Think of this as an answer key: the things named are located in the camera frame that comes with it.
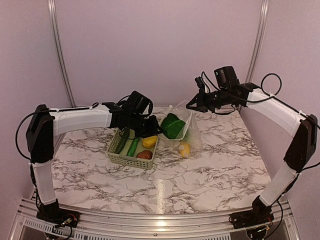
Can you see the wrist black camera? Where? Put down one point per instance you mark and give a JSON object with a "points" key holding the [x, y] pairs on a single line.
{"points": [[226, 78], [138, 104]]}

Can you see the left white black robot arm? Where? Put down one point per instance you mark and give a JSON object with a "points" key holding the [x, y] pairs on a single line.
{"points": [[47, 123]]}

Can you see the pale green perforated basket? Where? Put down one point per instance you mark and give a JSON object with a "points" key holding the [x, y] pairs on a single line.
{"points": [[124, 149]]}

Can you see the front aluminium rail base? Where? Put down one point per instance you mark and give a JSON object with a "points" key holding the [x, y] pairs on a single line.
{"points": [[108, 225]]}

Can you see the light green cucumber toy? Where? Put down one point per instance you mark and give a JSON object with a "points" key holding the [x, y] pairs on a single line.
{"points": [[133, 146]]}

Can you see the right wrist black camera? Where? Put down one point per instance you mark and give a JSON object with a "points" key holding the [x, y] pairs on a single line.
{"points": [[226, 78]]}

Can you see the yellow lemon toy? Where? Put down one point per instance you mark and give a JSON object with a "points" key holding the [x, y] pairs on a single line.
{"points": [[149, 142]]}

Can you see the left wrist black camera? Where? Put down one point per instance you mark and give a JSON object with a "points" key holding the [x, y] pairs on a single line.
{"points": [[138, 104]]}

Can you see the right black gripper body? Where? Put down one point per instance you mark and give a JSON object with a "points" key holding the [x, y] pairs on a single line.
{"points": [[211, 102]]}

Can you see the green white bok choy toy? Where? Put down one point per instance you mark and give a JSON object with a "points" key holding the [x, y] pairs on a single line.
{"points": [[171, 126]]}

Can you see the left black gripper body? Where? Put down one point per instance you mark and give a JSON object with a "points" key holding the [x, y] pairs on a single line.
{"points": [[142, 128]]}

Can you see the right aluminium frame post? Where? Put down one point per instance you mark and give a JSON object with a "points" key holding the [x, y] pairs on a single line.
{"points": [[260, 33]]}

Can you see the clear zip top bag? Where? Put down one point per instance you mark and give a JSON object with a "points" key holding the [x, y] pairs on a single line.
{"points": [[190, 134]]}

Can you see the dark green cucumber toy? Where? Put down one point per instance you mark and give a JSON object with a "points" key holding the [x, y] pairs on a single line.
{"points": [[124, 135]]}

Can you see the brown red potato toy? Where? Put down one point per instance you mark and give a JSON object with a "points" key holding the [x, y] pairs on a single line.
{"points": [[145, 154]]}

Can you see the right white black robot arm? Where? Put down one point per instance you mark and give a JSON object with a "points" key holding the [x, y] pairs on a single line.
{"points": [[302, 128]]}

